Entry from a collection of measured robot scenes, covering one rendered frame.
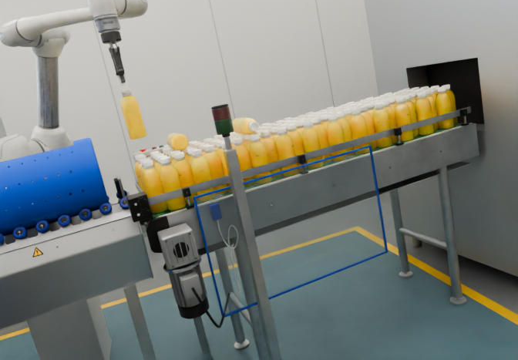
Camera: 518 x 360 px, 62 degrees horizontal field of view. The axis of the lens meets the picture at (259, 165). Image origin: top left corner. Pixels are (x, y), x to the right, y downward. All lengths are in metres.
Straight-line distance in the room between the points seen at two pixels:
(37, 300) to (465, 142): 2.00
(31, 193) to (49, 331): 1.04
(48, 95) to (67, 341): 1.26
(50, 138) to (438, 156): 1.95
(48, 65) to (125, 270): 1.11
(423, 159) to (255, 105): 2.83
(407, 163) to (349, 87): 3.08
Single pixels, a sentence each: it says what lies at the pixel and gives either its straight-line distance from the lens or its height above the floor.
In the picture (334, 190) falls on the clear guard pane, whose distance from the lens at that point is 1.85.
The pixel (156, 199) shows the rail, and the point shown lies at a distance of 1.67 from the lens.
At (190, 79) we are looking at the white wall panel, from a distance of 4.60.
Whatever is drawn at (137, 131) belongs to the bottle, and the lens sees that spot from 1.83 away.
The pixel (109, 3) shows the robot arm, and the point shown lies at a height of 1.71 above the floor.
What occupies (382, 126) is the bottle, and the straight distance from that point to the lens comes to 2.06.
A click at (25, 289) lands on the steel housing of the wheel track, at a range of 1.84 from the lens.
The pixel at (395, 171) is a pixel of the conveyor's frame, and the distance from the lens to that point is 2.08.
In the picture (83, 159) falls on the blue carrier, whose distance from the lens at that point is 1.72.
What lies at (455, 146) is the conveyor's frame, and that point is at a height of 0.81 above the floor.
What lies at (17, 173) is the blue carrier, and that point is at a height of 1.17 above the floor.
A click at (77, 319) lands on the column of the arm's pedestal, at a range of 2.54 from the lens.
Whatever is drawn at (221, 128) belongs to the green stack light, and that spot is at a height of 1.18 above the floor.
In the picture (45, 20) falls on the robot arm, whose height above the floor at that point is 1.74.
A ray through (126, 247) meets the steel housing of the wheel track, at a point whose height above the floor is 0.80.
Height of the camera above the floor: 1.32
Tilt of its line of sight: 11 degrees down
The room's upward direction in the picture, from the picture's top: 12 degrees counter-clockwise
